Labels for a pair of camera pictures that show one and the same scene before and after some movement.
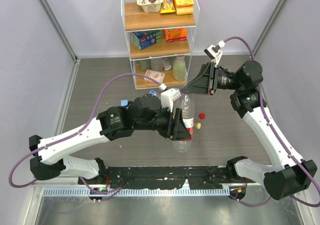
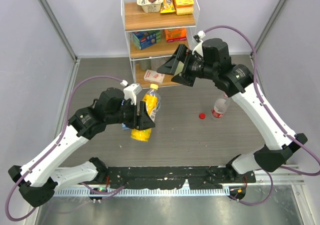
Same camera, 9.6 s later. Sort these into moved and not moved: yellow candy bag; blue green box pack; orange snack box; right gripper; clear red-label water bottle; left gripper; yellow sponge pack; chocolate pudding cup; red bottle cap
Moved: right gripper; left gripper; clear red-label water bottle
Not moved: yellow candy bag; orange snack box; red bottle cap; chocolate pudding cup; yellow sponge pack; blue green box pack
